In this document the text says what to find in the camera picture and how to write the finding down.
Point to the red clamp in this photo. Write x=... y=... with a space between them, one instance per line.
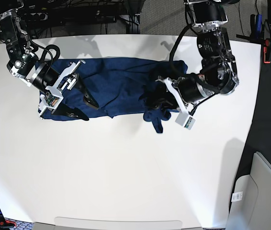
x=267 y=51

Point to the blue long-sleeve shirt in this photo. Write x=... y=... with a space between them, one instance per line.
x=121 y=86

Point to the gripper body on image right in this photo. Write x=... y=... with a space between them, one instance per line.
x=172 y=87

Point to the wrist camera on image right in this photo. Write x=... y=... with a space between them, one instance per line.
x=185 y=120

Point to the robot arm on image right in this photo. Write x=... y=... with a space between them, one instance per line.
x=218 y=74

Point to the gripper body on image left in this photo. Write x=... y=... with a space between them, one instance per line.
x=66 y=80

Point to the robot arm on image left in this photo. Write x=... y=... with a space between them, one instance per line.
x=32 y=64

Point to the beige plastic bin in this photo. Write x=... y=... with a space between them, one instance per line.
x=251 y=199

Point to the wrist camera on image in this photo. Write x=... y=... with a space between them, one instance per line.
x=51 y=100
x=185 y=120

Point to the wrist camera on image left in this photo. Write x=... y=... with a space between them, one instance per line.
x=51 y=100

